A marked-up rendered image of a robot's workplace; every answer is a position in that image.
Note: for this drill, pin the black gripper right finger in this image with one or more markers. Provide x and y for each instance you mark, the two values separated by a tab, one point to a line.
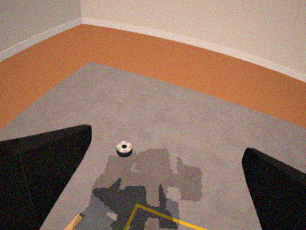
278	191

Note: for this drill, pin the orange flat bar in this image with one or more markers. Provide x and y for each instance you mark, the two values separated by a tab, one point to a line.
74	223

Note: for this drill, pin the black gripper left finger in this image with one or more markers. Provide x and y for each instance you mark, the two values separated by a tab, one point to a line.
34	171

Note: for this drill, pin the yellow rectangular outline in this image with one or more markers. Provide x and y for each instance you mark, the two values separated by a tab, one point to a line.
162	215

